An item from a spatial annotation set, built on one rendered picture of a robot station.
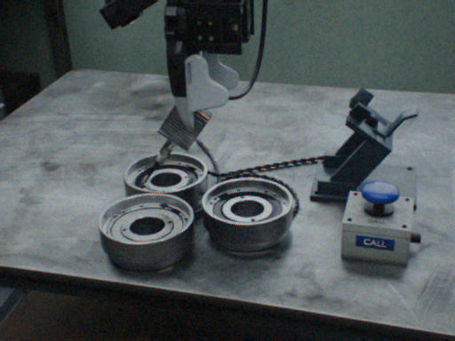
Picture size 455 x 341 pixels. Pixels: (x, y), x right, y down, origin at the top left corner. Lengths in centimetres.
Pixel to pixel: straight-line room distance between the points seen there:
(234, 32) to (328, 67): 172
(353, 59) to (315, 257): 169
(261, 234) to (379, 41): 168
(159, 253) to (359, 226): 21
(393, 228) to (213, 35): 28
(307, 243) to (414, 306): 14
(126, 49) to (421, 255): 197
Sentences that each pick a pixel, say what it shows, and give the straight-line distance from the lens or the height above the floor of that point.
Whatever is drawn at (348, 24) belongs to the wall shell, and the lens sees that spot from 239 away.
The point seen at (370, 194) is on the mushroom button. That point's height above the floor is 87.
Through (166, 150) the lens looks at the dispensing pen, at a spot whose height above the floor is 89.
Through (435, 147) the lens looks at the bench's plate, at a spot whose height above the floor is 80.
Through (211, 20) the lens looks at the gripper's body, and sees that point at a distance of 73.
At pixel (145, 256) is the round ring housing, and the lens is 75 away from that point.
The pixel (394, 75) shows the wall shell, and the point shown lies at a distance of 243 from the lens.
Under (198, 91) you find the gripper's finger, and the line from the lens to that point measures 76.
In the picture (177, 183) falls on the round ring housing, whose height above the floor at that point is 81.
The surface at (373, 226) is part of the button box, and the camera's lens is 76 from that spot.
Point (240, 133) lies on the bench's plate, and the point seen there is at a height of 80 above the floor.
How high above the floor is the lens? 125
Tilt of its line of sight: 28 degrees down
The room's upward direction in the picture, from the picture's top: 2 degrees counter-clockwise
